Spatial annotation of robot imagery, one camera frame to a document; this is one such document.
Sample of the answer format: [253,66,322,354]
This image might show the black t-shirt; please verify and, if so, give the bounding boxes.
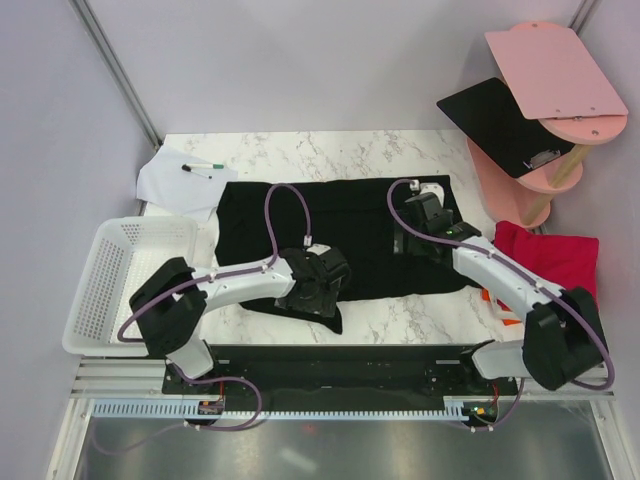
[215,178,472,302]

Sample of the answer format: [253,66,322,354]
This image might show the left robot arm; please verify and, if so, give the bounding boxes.
[129,244,351,393]

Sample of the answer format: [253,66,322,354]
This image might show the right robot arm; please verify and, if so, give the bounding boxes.
[386,183,615,394]

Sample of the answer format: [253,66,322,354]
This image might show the white folded t-shirt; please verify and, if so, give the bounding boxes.
[487,292,520,324]

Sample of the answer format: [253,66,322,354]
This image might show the black clipboard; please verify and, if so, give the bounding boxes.
[436,78,574,179]

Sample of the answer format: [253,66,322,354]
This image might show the orange folded t-shirt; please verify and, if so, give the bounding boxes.
[481,289,522,326]

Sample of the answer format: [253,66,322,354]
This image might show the white paper sheet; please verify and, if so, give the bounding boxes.
[136,145,238,223]

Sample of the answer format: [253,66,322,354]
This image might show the red folded t-shirt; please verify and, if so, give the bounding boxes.
[494,221,600,300]

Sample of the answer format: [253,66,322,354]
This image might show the green capped marker pen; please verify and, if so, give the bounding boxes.
[181,163,225,171]

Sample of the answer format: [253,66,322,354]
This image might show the pink wooden shelf stand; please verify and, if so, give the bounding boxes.
[467,22,628,229]

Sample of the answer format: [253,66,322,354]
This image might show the white plastic basket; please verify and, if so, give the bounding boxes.
[62,216,198,357]

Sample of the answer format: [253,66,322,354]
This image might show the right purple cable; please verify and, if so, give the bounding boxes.
[387,178,616,434]

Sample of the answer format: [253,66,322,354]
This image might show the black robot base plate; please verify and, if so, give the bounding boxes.
[162,345,518,410]

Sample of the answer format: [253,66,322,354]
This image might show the white slotted cable duct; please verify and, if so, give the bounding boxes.
[92,398,497,421]

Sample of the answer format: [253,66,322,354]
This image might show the aluminium frame post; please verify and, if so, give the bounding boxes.
[69,0,163,150]

